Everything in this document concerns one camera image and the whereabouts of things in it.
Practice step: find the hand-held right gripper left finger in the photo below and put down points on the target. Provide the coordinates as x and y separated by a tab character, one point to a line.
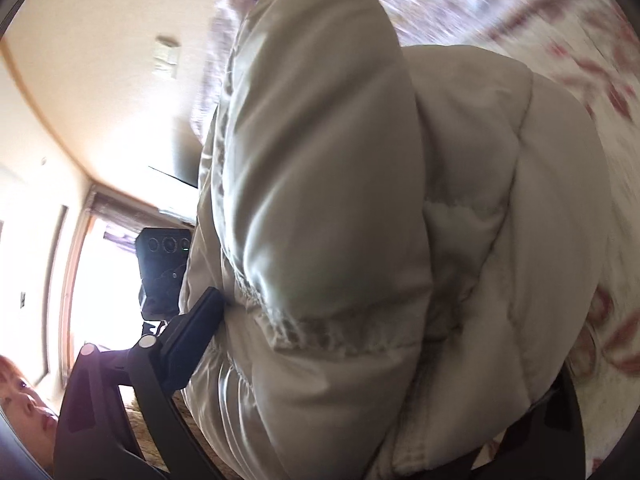
192	327

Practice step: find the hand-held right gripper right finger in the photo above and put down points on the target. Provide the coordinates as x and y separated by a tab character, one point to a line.
567	425

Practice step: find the white puffer jacket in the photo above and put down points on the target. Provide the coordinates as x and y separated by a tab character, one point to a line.
390	240

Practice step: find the person's head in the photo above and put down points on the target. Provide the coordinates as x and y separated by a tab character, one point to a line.
27	405

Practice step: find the floral quilt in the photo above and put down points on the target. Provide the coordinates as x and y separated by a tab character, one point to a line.
590	85

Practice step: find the window frame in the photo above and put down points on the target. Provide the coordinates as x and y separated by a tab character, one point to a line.
75	280

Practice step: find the wall switch plate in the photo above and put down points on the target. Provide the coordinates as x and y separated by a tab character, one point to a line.
167	55

